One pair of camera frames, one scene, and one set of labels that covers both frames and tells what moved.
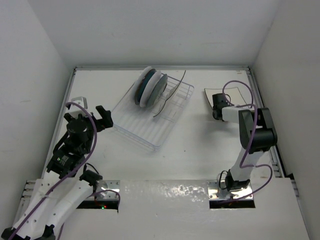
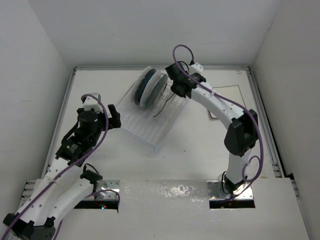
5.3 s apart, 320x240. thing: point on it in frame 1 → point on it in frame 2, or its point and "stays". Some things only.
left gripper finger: x=106 y=116 → x=115 y=121
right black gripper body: x=213 y=114 → x=174 y=88
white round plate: x=149 y=88 stays
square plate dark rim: x=232 y=94 stays
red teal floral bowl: x=141 y=83 stays
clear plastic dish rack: x=150 y=126 stays
